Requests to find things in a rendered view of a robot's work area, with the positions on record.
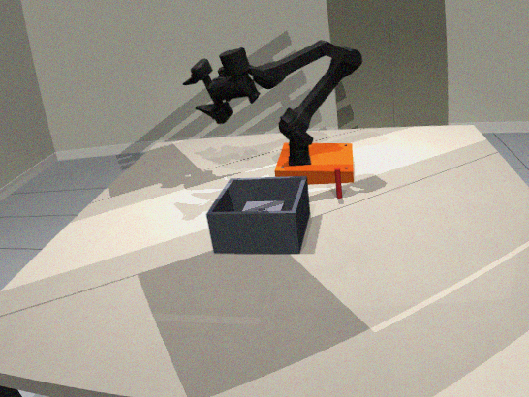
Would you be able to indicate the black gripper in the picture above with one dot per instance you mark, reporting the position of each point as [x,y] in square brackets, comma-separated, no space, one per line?
[218,90]

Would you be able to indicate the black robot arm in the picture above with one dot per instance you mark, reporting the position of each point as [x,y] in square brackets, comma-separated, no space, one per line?
[294,123]

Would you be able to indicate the dark red peg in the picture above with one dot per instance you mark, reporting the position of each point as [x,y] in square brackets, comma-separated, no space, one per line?
[338,183]

